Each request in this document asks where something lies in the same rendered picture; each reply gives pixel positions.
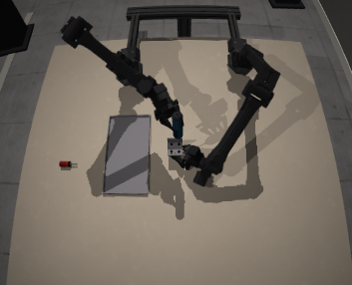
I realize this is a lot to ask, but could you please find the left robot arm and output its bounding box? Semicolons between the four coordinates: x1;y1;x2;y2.
185;44;280;186

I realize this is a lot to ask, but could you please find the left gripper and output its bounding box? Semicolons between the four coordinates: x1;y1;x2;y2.
171;144;191;170

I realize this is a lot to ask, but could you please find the grey l-shaped metal bracket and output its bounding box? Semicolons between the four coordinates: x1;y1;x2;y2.
168;138;182;155

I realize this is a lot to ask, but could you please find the red screwdriver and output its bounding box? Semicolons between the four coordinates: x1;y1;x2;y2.
59;161;76;167

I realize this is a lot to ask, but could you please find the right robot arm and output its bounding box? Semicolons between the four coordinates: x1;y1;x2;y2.
60;16;173;109

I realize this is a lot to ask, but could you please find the blue electric screwdriver body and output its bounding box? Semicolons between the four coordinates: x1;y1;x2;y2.
172;112;183;143

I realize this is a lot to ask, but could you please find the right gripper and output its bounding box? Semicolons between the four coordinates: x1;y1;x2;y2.
155;100;180;132

